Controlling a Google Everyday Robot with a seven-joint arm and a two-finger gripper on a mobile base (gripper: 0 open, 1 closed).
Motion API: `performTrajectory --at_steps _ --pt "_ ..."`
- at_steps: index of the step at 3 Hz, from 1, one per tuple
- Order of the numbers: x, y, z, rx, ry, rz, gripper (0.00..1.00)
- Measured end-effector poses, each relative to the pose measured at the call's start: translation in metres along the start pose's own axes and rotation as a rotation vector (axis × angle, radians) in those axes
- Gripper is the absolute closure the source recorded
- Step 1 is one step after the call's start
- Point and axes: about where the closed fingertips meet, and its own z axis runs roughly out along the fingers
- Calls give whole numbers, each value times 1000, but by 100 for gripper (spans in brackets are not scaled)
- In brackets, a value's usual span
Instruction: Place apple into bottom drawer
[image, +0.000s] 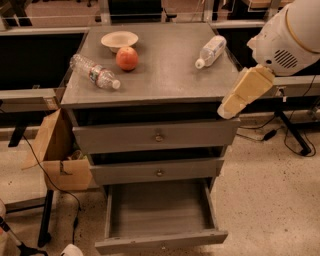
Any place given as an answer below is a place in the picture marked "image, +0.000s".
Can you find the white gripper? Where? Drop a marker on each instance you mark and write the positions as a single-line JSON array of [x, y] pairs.
[[279, 45]]

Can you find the red apple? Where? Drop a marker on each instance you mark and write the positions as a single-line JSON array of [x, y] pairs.
[[127, 58]]

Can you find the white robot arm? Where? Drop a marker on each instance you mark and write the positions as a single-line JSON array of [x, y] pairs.
[[288, 43]]

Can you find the grey drawer cabinet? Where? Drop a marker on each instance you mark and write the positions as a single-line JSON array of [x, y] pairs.
[[164, 87]]

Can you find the grey middle drawer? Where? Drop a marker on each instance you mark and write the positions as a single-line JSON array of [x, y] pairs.
[[156, 171]]

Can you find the grey drawer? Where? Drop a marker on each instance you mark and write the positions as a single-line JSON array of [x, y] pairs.
[[156, 171], [159, 215], [132, 137]]

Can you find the grey bottom drawer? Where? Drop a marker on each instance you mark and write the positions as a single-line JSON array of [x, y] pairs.
[[159, 215]]

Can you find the grey top drawer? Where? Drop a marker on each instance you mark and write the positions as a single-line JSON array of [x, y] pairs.
[[132, 137]]

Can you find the black table leg right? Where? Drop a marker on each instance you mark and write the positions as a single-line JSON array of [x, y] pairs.
[[305, 149]]

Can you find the black table leg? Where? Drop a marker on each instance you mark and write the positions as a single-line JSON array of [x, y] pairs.
[[44, 235], [305, 149]]

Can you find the cream ceramic bowl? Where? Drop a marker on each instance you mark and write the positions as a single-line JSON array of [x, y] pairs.
[[116, 40]]

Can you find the clear bottle with label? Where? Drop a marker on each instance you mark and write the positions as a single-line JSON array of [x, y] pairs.
[[97, 74]]

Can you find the brown cardboard box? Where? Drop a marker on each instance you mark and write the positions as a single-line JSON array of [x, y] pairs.
[[53, 147]]

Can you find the black table leg left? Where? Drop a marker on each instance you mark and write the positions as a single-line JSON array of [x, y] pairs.
[[44, 235]]

